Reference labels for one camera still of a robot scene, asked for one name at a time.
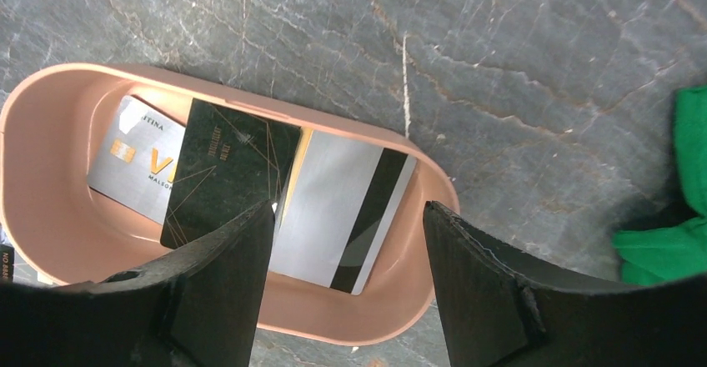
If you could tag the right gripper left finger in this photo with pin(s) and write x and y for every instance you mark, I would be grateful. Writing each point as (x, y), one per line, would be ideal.
(195, 306)

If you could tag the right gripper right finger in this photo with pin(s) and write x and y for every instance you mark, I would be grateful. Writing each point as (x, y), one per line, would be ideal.
(501, 306)

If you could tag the black card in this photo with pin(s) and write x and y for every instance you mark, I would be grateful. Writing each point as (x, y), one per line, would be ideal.
(229, 161)

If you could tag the pink oval tray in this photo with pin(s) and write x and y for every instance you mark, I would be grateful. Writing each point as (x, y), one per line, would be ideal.
(51, 126)

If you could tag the grey magnetic stripe card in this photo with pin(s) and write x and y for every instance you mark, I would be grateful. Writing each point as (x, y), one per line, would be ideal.
(339, 204)

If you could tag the silver VIP card in tray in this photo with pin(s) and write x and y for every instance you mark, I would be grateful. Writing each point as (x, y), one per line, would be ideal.
(136, 162)

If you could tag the green cloth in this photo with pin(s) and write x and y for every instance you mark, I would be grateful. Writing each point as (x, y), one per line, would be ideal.
(671, 245)

